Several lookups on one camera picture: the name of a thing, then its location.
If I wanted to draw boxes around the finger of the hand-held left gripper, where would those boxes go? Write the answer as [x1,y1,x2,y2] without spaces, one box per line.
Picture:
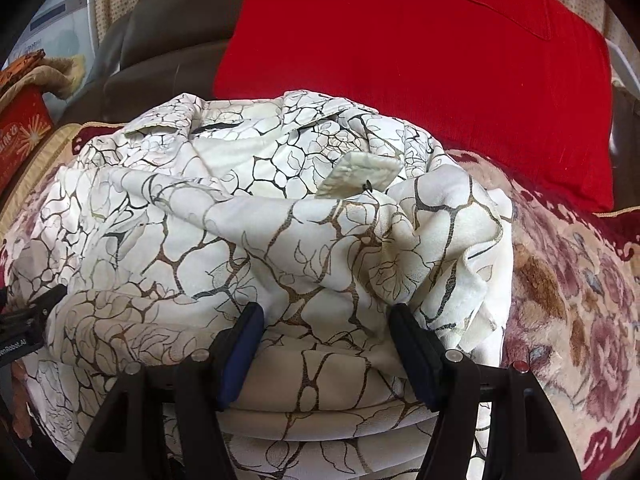
[0,284,68,333]

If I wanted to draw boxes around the red cushion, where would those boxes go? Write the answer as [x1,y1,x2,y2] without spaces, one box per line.
[214,0,615,212]

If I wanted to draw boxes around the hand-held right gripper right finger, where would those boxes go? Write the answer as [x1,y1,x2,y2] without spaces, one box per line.
[387,304,583,480]

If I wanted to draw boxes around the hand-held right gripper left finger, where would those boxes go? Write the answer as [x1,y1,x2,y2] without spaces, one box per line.
[67,303,266,480]

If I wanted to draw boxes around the window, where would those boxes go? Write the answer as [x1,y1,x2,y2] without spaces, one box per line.
[5,0,108,88]

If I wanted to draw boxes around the brown leather sofa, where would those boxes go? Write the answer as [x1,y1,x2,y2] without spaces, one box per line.
[60,0,261,126]

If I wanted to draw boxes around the floral blanket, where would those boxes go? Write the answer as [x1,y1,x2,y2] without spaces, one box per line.
[0,122,640,480]

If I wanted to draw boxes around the white printed shirt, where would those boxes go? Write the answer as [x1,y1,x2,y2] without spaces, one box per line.
[10,89,516,480]

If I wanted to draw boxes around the red printed box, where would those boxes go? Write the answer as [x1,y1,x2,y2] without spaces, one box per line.
[0,85,56,196]

